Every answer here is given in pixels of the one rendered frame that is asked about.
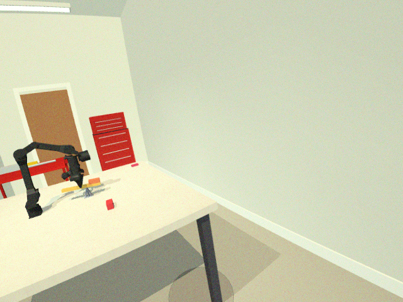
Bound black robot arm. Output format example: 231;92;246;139
13;142;91;219

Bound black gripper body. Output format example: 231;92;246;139
69;163;84;182

